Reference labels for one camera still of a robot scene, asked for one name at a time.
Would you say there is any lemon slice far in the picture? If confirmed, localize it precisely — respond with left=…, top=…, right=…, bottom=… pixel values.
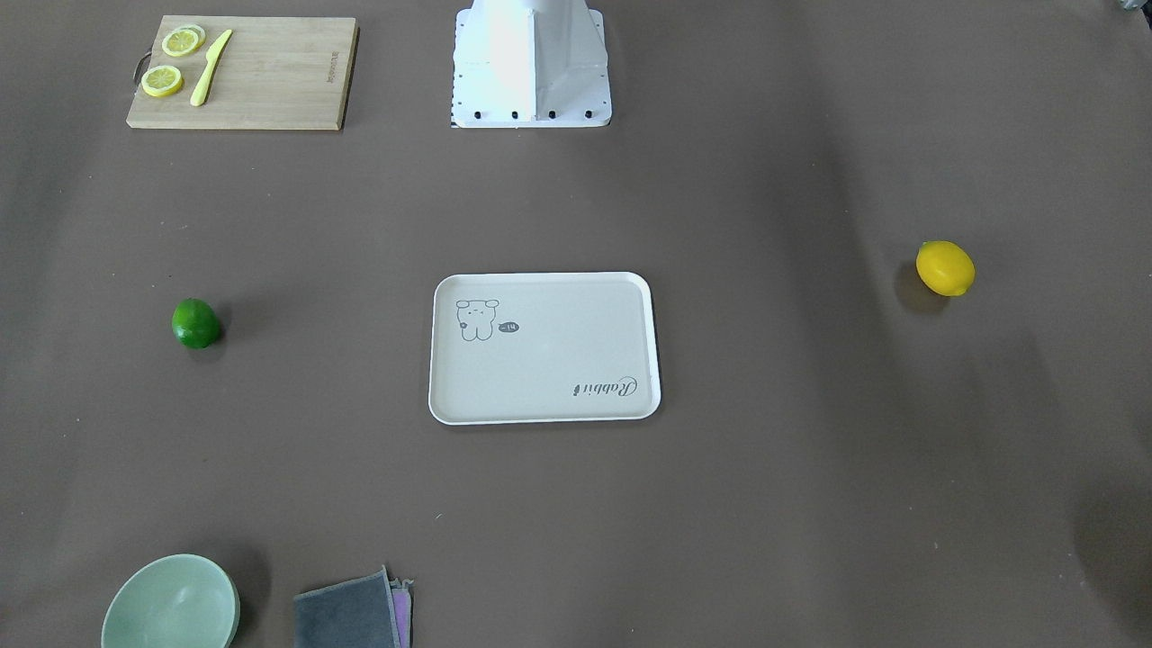
left=161, top=24, right=206, bottom=58

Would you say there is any yellow lemon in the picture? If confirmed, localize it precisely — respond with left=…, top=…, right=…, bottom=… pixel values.
left=916, top=239, right=977, bottom=297

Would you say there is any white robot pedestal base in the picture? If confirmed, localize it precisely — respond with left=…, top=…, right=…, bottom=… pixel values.
left=450, top=1, right=613, bottom=129

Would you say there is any lemon slice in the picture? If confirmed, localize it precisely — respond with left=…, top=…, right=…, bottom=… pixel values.
left=139, top=65, right=184, bottom=98
left=161, top=24, right=206, bottom=58

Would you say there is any mint green bowl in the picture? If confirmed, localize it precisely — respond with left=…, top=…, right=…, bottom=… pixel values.
left=100, top=553, right=241, bottom=647

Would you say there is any lemon slice near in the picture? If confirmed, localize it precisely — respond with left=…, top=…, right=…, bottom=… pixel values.
left=139, top=65, right=184, bottom=98

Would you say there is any purple cloth underneath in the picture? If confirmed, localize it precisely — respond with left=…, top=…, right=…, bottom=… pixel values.
left=388, top=580, right=414, bottom=648

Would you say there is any grey folded cloth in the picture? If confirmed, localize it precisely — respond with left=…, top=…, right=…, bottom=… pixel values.
left=293, top=568, right=397, bottom=647

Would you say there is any cream rabbit tray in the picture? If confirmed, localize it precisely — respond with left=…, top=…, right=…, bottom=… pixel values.
left=427, top=271, right=662, bottom=425

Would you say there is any green lime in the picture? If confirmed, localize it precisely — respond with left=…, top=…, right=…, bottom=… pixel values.
left=170, top=297, right=221, bottom=349

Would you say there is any yellow plastic knife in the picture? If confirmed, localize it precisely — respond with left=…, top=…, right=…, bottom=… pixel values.
left=189, top=29, right=234, bottom=107

